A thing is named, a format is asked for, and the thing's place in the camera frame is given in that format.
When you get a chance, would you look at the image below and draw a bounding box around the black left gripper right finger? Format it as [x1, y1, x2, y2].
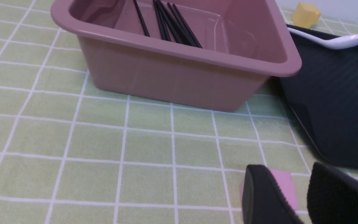
[307, 162, 358, 224]

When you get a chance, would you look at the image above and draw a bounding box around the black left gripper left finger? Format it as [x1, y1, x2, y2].
[242, 165, 304, 224]

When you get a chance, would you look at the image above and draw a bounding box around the pink block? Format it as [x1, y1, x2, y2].
[239, 169, 299, 221]

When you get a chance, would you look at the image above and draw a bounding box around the black plastic tray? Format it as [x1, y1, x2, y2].
[280, 34, 358, 169]

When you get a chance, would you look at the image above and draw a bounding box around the pink plastic bin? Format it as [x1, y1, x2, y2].
[51, 0, 302, 112]

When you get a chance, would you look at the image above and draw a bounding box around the white ceramic spoon far left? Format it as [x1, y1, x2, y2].
[287, 27, 358, 50]

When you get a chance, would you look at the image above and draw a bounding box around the black chopstick in bin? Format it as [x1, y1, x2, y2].
[167, 2, 197, 47]
[173, 4, 203, 48]
[156, 0, 196, 47]
[133, 0, 150, 37]
[153, 0, 171, 42]

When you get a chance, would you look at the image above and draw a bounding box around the yellow block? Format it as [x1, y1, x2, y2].
[291, 2, 321, 29]

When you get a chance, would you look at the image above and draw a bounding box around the black chopstick leftmost in bin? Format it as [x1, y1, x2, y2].
[133, 0, 150, 37]

